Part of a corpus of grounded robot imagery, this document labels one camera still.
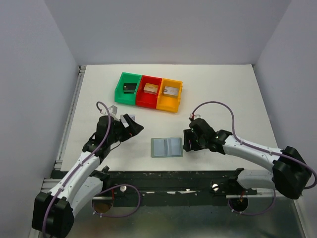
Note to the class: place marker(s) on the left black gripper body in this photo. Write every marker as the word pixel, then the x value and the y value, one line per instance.
pixel 119 130

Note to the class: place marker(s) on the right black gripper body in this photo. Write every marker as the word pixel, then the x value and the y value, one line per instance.
pixel 196 143

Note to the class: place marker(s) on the green leather card holder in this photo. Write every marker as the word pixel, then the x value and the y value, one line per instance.
pixel 166 147

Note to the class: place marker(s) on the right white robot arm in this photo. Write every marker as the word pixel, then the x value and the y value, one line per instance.
pixel 284 169

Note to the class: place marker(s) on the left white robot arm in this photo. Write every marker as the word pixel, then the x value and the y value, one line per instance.
pixel 54 212

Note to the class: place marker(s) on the black card stack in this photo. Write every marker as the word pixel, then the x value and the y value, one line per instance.
pixel 129 88

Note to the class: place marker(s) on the copper card stack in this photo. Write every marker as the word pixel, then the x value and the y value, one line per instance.
pixel 150 88

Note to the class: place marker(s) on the silver card stack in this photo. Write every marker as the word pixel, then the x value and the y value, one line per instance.
pixel 171 91

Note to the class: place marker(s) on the red plastic bin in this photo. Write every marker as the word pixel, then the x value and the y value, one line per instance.
pixel 147 93

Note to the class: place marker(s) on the yellow plastic bin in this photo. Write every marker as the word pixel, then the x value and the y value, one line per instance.
pixel 166 103

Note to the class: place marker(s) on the green plastic bin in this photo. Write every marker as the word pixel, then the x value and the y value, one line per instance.
pixel 119 96

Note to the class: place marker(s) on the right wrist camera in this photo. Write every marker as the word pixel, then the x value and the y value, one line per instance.
pixel 192 116

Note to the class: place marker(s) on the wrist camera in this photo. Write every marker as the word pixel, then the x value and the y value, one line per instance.
pixel 112 111
pixel 192 116

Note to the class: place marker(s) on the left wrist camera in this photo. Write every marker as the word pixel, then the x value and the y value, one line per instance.
pixel 112 111

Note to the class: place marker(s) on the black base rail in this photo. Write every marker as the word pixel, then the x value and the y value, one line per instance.
pixel 173 188

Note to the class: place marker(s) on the aluminium frame rail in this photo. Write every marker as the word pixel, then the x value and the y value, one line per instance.
pixel 51 180

